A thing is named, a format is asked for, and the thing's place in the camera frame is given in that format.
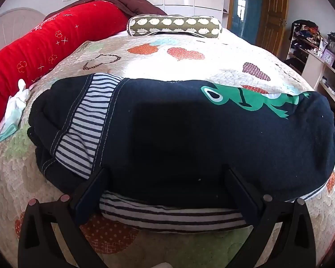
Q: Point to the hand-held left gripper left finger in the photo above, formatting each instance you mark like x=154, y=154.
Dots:
x=91, y=196

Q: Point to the black mantel clock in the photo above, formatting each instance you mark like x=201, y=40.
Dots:
x=333, y=44

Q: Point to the white gloves with teal cuffs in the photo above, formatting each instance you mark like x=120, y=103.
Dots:
x=15, y=104

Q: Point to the white bed headboard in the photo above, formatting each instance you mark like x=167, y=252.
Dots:
x=14, y=25

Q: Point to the blue glass door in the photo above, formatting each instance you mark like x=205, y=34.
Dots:
x=245, y=11

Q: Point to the red bolster pillow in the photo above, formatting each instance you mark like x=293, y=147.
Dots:
x=44, y=42

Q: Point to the heart-print quilt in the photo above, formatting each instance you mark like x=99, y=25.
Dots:
x=184, y=65

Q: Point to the white shelf desk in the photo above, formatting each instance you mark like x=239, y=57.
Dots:
x=312, y=69

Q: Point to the navy pants with striped trim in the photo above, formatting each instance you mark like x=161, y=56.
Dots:
x=170, y=128

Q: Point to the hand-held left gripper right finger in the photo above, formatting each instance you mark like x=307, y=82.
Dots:
x=242, y=198

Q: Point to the wooden door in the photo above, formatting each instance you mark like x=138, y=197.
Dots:
x=272, y=14

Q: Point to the white shoe rack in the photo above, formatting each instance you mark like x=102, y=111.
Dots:
x=301, y=47

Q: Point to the olive sheep-print pillow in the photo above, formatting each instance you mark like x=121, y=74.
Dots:
x=173, y=24

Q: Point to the purple alarm clock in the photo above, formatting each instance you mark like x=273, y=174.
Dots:
x=328, y=57

